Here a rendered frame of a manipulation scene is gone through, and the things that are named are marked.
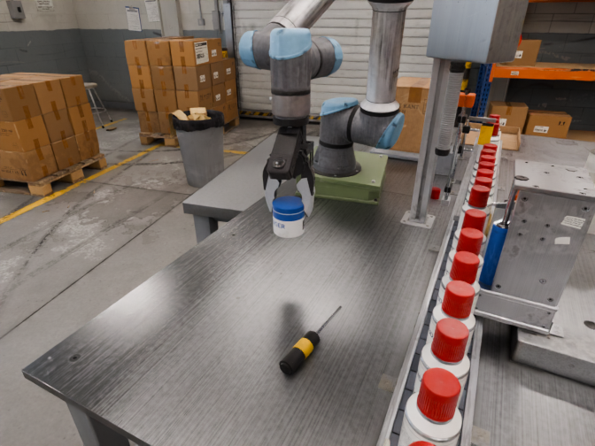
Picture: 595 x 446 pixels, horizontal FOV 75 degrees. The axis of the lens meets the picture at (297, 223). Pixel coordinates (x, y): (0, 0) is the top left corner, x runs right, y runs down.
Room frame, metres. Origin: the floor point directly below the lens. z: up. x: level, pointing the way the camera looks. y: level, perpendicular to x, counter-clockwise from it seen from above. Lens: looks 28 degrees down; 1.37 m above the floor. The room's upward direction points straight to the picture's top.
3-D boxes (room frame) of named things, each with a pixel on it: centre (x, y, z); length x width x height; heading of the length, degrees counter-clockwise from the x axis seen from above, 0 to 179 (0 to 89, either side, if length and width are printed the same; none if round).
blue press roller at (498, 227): (0.58, -0.35, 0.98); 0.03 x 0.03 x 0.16
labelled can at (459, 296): (0.37, -0.20, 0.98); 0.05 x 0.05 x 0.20
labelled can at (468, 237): (0.51, -0.26, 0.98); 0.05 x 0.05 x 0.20
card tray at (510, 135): (1.90, -0.96, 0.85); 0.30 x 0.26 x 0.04; 154
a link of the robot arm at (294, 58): (0.77, 0.01, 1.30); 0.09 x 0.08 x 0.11; 148
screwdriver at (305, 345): (0.54, -0.03, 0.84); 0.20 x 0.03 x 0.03; 145
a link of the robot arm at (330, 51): (0.87, -0.03, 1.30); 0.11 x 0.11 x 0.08; 58
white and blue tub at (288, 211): (0.75, 0.02, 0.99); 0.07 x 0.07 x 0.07
